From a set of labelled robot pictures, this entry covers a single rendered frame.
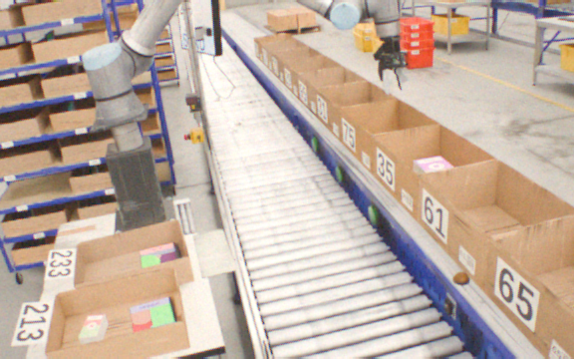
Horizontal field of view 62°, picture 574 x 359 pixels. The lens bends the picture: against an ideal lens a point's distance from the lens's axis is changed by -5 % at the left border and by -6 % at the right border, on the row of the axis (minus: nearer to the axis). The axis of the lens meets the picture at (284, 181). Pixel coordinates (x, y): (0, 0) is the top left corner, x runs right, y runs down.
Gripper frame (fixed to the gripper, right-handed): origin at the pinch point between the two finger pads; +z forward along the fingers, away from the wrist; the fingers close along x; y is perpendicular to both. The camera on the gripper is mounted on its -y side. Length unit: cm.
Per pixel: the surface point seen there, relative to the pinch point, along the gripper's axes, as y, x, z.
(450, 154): 10.3, 15.4, 28.2
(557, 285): 83, -6, 39
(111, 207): -142, -120, 60
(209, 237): -14, -79, 39
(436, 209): 49, -19, 25
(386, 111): -37.6, 16.4, 19.8
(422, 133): 1.1, 9.3, 19.9
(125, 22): -230, -75, -42
